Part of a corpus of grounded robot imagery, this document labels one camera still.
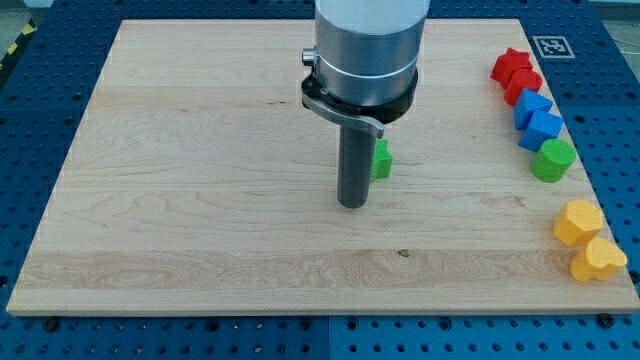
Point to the blue cube block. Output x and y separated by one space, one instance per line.
527 103

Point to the yellow heart block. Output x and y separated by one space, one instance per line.
600 259

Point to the yellow hexagon block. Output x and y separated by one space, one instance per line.
577 223

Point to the red star block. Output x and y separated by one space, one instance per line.
509 62

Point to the green cylinder block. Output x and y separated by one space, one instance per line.
553 159

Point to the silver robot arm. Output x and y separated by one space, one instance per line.
364 61

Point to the red cylinder block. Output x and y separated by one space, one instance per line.
521 79

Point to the blue pentagon block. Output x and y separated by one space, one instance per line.
541 127

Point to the green star block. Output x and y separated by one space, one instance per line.
382 161

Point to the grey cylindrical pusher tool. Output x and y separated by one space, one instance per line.
356 153

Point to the white fiducial marker tag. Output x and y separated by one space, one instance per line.
553 47

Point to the wooden board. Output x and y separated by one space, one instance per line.
198 185

